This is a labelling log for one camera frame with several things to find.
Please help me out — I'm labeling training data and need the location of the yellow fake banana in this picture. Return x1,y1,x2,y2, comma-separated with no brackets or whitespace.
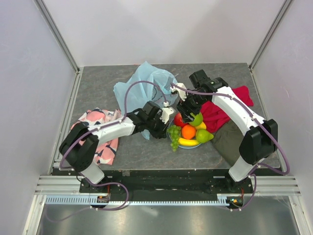
178,138,200,147

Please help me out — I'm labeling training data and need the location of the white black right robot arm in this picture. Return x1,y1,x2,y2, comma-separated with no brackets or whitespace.
171,70,278,193

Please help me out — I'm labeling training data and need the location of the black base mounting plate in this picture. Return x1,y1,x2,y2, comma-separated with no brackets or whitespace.
78,168,253,195

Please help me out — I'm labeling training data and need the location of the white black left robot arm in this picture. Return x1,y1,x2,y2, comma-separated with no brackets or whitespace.
59,101,175,192

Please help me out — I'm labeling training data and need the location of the red cloth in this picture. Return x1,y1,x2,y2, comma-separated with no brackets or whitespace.
201,86,254,133

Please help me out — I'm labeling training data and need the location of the right aluminium corner post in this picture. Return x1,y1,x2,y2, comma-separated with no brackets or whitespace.
248,0,293,72

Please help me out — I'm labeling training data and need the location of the red fake apple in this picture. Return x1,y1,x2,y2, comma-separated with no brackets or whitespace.
173,113,188,128

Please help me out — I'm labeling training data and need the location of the green fake lime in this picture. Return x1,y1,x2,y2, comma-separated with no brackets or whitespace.
189,112,203,127

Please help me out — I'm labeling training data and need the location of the aluminium frame rail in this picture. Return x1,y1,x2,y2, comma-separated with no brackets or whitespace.
35,176,300,196

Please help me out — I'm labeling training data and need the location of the green fake grapes bunch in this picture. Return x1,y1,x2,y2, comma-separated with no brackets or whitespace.
167,125,181,152

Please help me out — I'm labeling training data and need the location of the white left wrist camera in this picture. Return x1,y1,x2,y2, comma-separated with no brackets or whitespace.
160,101,176,124

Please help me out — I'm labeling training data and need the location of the light blue plate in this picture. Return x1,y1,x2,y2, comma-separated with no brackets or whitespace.
167,120,201,151

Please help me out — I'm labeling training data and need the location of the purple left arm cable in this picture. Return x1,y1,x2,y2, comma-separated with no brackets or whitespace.
45,80,169,222

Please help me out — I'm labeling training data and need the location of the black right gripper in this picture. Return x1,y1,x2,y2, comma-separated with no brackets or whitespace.
176,90,208,124

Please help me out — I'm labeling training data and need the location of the pink navy patterned cloth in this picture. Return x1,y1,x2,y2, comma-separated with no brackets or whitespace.
70,108,122,165

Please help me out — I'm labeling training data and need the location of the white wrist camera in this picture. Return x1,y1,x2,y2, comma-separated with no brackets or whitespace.
160,101,176,124
170,83,187,101

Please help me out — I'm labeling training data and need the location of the slotted grey cable duct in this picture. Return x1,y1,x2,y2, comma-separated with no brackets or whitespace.
45,195,234,206

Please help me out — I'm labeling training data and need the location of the olive green cloth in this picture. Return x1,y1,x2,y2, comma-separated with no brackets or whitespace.
211,120,244,166

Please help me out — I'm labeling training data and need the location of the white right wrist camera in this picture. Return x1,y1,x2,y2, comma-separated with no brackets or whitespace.
170,83,187,101

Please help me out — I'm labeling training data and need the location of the left aluminium corner post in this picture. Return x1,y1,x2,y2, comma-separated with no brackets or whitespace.
34,0,80,73

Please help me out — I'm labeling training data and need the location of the fake orange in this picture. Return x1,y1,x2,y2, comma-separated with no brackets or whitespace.
181,124,197,140

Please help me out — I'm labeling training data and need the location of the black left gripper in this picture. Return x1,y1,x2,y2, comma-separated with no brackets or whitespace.
145,113,169,139

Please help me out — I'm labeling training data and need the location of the translucent light blue plastic bag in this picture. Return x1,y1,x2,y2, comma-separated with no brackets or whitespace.
113,62,178,140

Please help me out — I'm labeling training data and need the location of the aluminium corner post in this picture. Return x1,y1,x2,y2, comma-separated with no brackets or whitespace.
248,0,293,72
34,0,80,73

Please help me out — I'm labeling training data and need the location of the green fake pear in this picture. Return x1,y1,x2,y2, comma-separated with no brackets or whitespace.
195,129,214,143

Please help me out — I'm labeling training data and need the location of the yellow fake mango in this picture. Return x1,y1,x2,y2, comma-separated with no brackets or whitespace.
195,122,206,130

